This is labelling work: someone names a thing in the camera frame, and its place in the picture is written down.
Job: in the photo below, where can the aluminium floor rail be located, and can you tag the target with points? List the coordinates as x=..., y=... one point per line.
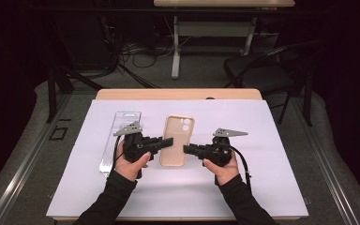
x=328, y=175
x=22, y=168

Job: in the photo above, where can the black folding chair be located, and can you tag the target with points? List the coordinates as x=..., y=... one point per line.
x=262, y=72

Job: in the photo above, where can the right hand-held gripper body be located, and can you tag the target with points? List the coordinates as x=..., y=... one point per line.
x=220, y=151

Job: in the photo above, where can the light wooden table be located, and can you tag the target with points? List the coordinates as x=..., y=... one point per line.
x=175, y=93

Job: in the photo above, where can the beige phone case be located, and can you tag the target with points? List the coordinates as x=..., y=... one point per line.
x=175, y=131

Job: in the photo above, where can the clear plastic packaging tray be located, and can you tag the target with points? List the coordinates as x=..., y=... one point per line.
x=107, y=157

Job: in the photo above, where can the black table grommet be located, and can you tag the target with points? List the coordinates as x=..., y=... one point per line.
x=210, y=98

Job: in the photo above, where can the white table cover sheet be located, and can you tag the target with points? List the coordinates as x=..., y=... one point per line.
x=175, y=193

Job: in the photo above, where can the white-legged wooden desk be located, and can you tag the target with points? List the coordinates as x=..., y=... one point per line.
x=212, y=28

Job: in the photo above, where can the black metal stand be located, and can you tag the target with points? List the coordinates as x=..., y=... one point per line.
x=52, y=93

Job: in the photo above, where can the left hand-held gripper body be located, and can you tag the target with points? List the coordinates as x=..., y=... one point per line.
x=132, y=146

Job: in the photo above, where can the person's right hand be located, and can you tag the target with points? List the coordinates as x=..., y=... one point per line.
x=226, y=173

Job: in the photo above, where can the person's left hand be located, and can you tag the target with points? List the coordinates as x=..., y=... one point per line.
x=129, y=170

